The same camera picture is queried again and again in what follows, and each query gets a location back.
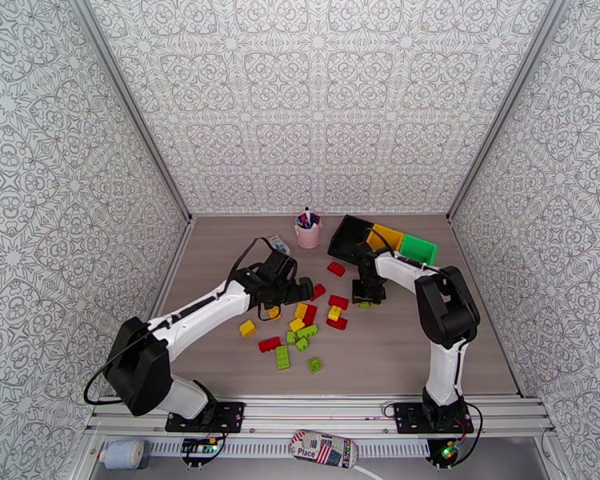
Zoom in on pink cup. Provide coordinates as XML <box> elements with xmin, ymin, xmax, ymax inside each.
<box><xmin>294</xmin><ymin>215</ymin><xmax>324</xmax><ymax>250</ymax></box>

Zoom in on yellow plastic bin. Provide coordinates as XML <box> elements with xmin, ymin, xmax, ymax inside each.
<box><xmin>365</xmin><ymin>223</ymin><xmax>406</xmax><ymax>254</ymax></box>

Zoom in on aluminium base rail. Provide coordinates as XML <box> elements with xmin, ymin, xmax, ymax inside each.
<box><xmin>86</xmin><ymin>394</ymin><xmax>555</xmax><ymax>441</ymax></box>

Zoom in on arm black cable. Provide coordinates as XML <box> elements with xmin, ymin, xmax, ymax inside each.
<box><xmin>83</xmin><ymin>326</ymin><xmax>156</xmax><ymax>406</ymax></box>
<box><xmin>454</xmin><ymin>338</ymin><xmax>470</xmax><ymax>394</ymax></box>

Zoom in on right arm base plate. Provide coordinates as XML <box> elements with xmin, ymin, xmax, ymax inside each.
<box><xmin>394</xmin><ymin>402</ymin><xmax>475</xmax><ymax>434</ymax></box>

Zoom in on green plastic bin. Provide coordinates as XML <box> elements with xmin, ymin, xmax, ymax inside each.
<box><xmin>397</xmin><ymin>234</ymin><xmax>438</xmax><ymax>267</ymax></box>

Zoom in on left base wires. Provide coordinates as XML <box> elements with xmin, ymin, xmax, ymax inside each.
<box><xmin>182</xmin><ymin>426</ymin><xmax>230</xmax><ymax>469</ymax></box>

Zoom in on black plastic bin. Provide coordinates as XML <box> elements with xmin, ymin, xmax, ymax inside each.
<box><xmin>327</xmin><ymin>214</ymin><xmax>376</xmax><ymax>269</ymax></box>

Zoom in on aluminium side rail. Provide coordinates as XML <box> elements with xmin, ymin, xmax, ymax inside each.
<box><xmin>449</xmin><ymin>218</ymin><xmax>525</xmax><ymax>397</ymax></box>
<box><xmin>147</xmin><ymin>218</ymin><xmax>197</xmax><ymax>325</ymax></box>

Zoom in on right base wires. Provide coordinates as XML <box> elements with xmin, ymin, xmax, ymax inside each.
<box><xmin>450</xmin><ymin>402</ymin><xmax>483</xmax><ymax>467</ymax></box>

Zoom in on circuit board green light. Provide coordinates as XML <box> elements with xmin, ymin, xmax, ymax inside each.
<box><xmin>437</xmin><ymin>441</ymin><xmax>463</xmax><ymax>465</ymax></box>

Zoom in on blue white roll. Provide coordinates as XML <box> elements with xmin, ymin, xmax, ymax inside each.
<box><xmin>98</xmin><ymin>439</ymin><xmax>150</xmax><ymax>470</ymax></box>

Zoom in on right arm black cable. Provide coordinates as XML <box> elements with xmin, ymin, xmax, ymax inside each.
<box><xmin>454</xmin><ymin>338</ymin><xmax>470</xmax><ymax>394</ymax></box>

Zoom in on white slotted cable duct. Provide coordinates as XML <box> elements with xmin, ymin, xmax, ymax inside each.
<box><xmin>145</xmin><ymin>438</ymin><xmax>434</xmax><ymax>458</ymax></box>

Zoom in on flag patterned label tag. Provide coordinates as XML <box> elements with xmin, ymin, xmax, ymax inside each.
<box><xmin>289</xmin><ymin>430</ymin><xmax>359</xmax><ymax>469</ymax></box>

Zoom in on small circuit board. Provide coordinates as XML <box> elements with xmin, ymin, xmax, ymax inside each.
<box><xmin>181</xmin><ymin>438</ymin><xmax>219</xmax><ymax>457</ymax></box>

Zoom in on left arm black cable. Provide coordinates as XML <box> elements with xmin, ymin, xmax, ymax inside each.
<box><xmin>83</xmin><ymin>326</ymin><xmax>156</xmax><ymax>406</ymax></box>

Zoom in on base wires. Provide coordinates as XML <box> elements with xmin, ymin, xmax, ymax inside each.
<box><xmin>182</xmin><ymin>426</ymin><xmax>230</xmax><ymax>469</ymax></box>
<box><xmin>450</xmin><ymin>402</ymin><xmax>483</xmax><ymax>467</ymax></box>

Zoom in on aluminium frame post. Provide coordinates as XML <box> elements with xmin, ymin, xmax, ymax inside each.
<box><xmin>446</xmin><ymin>0</ymin><xmax>549</xmax><ymax>222</ymax></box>
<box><xmin>67</xmin><ymin>0</ymin><xmax>194</xmax><ymax>224</ymax></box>

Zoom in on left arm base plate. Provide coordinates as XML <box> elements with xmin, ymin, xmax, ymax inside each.
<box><xmin>165</xmin><ymin>402</ymin><xmax>246</xmax><ymax>434</ymax></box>

